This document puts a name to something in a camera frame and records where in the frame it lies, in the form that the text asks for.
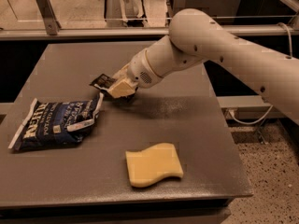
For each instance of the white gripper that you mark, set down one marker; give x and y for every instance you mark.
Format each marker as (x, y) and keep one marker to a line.
(140, 69)

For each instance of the black rxbar chocolate bar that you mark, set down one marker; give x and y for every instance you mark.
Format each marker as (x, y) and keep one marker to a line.
(103, 82)

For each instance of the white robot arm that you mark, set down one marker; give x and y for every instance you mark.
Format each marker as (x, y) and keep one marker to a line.
(195, 37)

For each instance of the blue potato chip bag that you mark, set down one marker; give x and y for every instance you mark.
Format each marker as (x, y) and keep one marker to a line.
(56, 124)

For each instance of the yellow wavy sponge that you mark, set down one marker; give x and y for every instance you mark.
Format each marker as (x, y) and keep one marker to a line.
(153, 164)

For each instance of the left metal rail bracket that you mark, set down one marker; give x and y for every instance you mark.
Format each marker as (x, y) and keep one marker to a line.
(52, 26)

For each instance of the horizontal metal rail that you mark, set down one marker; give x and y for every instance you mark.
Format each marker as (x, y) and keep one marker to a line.
(70, 34)

